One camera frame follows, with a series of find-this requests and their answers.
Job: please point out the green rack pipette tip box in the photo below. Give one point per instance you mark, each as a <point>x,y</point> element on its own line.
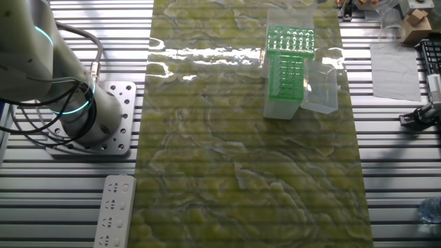
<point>291,53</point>
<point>320,89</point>

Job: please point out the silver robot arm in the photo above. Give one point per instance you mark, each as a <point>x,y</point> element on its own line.
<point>34,51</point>

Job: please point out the green marble pattern mat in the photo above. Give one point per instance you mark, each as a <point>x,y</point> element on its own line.
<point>224,155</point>

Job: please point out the white power strip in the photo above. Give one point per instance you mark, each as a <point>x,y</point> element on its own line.
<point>115,206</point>

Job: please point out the black tool at right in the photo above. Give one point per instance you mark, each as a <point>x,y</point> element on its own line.
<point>413,120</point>

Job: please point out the clear plastic cup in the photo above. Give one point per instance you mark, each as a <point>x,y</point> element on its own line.
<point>392,34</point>

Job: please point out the white vented device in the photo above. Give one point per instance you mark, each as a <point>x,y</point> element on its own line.
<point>435,87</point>

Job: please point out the brown cardboard carton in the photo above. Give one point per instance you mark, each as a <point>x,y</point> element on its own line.
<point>418,32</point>

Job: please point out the black keyboard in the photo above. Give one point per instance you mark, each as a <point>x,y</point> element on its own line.
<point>432,55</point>

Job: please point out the small cardboard cube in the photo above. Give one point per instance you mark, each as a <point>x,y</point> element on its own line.
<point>417,15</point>

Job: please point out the clear water bottle blue cap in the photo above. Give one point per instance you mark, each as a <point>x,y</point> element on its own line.
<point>432,210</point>

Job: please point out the grey metal box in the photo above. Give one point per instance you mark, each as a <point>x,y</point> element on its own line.
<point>420,3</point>

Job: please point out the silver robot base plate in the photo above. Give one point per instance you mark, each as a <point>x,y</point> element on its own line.
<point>125,137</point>

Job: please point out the black corner bracket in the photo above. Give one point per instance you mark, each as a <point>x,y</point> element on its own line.
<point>348,13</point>

